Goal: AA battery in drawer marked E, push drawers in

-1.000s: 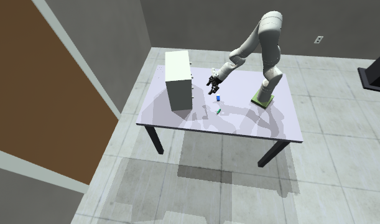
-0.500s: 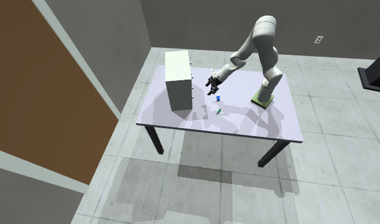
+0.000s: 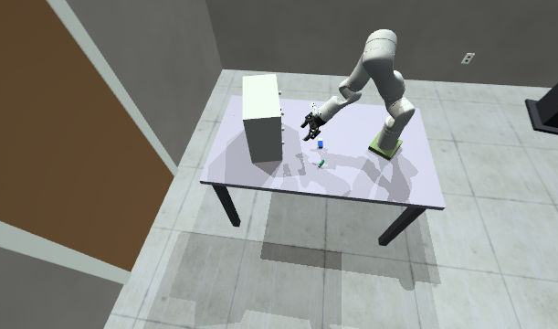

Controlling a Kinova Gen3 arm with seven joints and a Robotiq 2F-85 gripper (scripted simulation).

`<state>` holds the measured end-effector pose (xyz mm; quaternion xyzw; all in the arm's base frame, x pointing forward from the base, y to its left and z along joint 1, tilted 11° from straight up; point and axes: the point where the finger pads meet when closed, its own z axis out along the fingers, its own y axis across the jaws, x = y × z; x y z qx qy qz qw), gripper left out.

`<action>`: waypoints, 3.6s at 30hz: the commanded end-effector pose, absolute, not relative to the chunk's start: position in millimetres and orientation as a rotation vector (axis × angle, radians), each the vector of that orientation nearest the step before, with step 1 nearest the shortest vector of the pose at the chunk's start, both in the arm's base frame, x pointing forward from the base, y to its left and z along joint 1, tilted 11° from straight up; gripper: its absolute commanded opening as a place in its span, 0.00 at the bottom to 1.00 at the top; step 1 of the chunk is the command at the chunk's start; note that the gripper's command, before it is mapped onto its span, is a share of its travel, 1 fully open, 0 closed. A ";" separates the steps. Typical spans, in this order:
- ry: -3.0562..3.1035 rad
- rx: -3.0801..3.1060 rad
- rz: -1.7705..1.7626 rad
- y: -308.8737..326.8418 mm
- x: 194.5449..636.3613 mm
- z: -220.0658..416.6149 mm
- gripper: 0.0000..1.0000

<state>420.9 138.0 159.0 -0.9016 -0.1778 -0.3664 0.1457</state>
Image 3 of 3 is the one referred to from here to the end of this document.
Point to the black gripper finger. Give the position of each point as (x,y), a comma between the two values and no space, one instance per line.
(311,133)
(308,120)

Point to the grey chest of drawers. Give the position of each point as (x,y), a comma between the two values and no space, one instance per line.
(262,118)

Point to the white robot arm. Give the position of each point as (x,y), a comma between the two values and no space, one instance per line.
(377,63)

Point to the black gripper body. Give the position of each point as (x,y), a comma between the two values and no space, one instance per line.
(317,123)

